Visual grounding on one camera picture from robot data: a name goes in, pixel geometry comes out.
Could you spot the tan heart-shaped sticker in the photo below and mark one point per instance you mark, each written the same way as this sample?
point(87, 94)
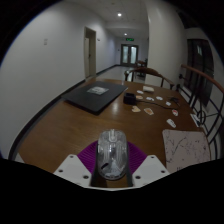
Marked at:
point(136, 109)

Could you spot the translucent grey computer mouse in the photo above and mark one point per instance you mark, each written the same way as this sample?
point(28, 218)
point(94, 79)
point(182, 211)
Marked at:
point(112, 153)

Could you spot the red and white sticker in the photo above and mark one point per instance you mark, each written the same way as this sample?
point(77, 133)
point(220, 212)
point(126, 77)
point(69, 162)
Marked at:
point(149, 111)
point(175, 112)

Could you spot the white side door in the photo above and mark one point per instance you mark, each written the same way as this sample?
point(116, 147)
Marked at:
point(90, 53)

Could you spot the white marble-print mouse pad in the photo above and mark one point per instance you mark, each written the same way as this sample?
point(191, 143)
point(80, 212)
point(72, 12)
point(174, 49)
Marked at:
point(185, 148)

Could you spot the small black box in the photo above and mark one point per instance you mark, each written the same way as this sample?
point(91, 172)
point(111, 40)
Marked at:
point(129, 98)

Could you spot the closed black laptop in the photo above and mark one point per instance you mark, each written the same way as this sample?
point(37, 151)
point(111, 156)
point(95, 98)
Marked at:
point(91, 96)

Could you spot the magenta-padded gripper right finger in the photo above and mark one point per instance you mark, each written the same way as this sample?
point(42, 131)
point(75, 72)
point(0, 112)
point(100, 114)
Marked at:
point(151, 168)

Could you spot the small white box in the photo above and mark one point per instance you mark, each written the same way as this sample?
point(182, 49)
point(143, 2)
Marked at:
point(148, 89)

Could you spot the small pale sticker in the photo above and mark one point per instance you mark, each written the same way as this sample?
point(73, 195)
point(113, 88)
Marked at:
point(139, 97)
point(159, 98)
point(150, 98)
point(140, 91)
point(168, 103)

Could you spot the white wall switch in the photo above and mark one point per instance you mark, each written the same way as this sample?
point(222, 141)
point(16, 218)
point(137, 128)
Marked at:
point(45, 41)

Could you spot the green exit sign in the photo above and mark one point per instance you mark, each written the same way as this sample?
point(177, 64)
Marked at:
point(129, 39)

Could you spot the glass double door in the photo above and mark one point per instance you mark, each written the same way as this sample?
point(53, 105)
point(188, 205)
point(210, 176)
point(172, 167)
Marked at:
point(129, 54)

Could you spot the wooden armchair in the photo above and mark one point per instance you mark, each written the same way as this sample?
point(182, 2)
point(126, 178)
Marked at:
point(150, 70)

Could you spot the white oblong sticker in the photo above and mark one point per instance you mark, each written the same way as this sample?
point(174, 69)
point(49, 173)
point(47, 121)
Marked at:
point(171, 123)

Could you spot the black railing with wooden handrail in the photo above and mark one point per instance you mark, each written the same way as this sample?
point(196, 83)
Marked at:
point(200, 96)

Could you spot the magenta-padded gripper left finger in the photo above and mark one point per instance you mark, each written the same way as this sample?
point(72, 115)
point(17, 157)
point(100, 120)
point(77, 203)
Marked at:
point(71, 168)

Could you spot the round ceiling light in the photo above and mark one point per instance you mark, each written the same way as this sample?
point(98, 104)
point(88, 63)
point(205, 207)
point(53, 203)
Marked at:
point(119, 14)
point(125, 34)

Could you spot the dark window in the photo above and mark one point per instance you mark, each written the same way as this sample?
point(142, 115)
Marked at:
point(200, 66)

